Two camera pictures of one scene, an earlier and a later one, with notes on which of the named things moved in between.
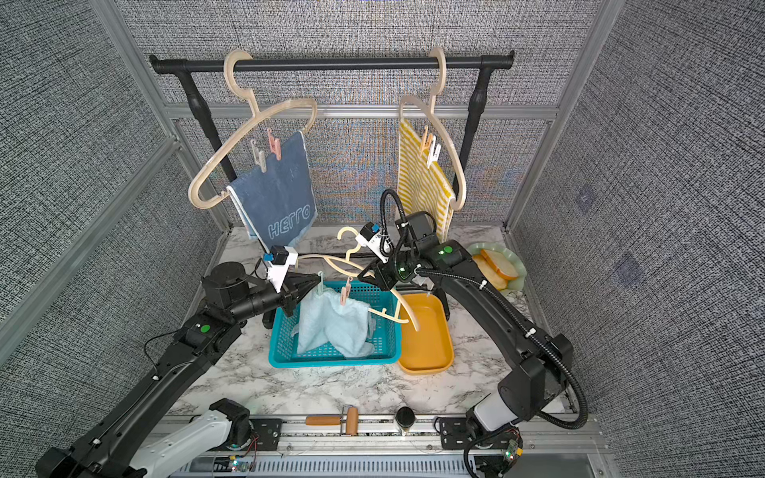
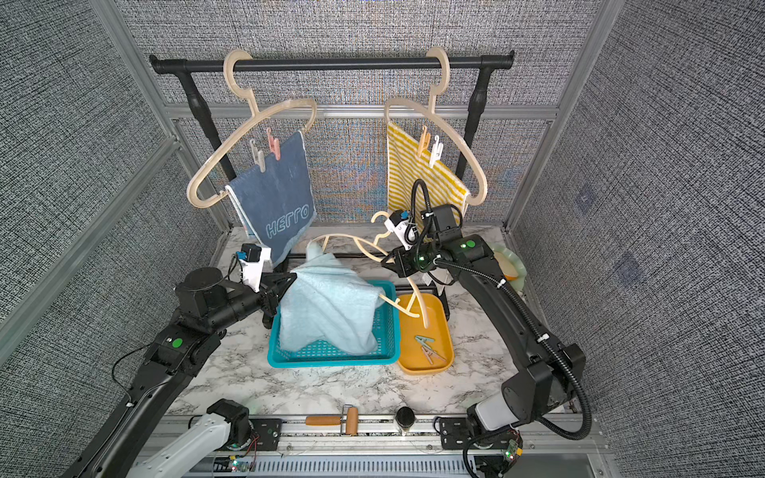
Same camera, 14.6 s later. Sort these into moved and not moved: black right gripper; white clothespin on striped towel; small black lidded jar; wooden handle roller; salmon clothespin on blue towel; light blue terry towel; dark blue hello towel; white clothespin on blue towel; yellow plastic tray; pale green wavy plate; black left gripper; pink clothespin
Moved: light blue terry towel; black left gripper; pink clothespin; black right gripper
Not moved: salmon clothespin on blue towel; dark blue hello towel; wooden handle roller; pale green wavy plate; white clothespin on blue towel; small black lidded jar; yellow plastic tray; white clothespin on striped towel
